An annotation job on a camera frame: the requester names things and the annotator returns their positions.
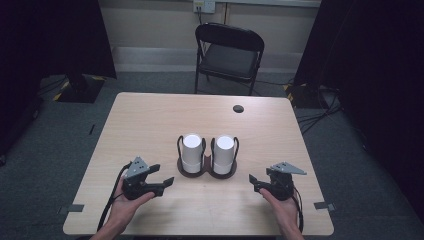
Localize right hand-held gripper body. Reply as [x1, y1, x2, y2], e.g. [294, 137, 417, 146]
[265, 161, 308, 202]

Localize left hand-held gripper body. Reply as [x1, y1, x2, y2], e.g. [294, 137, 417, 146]
[121, 156, 165, 201]

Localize dark double cup holder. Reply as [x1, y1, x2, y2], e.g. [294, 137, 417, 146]
[176, 134, 240, 180]

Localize person's left hand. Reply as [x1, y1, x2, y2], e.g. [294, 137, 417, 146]
[109, 175, 156, 232]

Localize person's right hand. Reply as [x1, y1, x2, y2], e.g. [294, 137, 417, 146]
[258, 187, 300, 232]

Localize grey tape strip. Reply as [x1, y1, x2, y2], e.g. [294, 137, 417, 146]
[57, 203, 85, 216]
[313, 200, 337, 213]

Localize black stand base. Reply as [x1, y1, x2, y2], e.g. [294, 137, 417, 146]
[52, 73, 107, 104]
[283, 82, 322, 110]

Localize black folding chair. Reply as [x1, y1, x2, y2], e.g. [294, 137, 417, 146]
[194, 22, 266, 97]

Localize black curtain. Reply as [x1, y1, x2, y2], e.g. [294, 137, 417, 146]
[0, 0, 118, 168]
[293, 0, 424, 214]

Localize left hand-held gripper black cable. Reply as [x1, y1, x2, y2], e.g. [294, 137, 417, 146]
[96, 161, 134, 232]

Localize hand-held gripper black cable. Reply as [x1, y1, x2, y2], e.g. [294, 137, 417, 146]
[291, 186, 305, 234]
[96, 161, 134, 232]

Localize right hand-held gripper black cable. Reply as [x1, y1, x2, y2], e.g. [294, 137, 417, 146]
[291, 186, 305, 234]

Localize black floor cables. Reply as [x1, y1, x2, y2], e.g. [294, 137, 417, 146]
[295, 84, 345, 136]

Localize white wall socket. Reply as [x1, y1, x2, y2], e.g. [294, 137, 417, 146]
[192, 0, 217, 15]

